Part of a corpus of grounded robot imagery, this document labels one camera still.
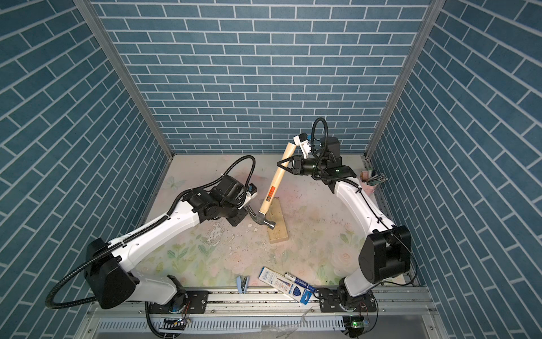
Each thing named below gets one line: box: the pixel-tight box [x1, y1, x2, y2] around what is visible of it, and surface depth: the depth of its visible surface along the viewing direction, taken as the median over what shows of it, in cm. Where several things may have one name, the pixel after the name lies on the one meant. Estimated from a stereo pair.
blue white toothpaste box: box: [258, 266, 313, 306], surface depth 78 cm
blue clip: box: [236, 275, 250, 295], surface depth 78 cm
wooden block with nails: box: [265, 197, 289, 244], surface depth 89 cm
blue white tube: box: [284, 271, 318, 294], surface depth 79 cm
